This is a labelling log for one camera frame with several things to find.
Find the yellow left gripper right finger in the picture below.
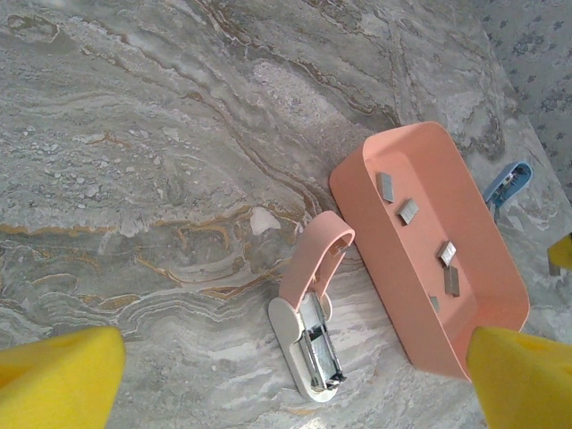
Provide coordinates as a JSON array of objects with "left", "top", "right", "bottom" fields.
[{"left": 465, "top": 324, "right": 572, "bottom": 429}]

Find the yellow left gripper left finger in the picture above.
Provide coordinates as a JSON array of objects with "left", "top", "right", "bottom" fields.
[{"left": 0, "top": 325, "right": 126, "bottom": 429}]

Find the small blue stapler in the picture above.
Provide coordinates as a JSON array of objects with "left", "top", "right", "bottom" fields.
[{"left": 483, "top": 161, "right": 534, "bottom": 220}]

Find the pink plastic tray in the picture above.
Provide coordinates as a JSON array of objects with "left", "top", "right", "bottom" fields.
[{"left": 329, "top": 121, "right": 532, "bottom": 383}]

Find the pink and white stapler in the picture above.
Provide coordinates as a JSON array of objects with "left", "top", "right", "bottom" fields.
[{"left": 267, "top": 210, "right": 358, "bottom": 402}]

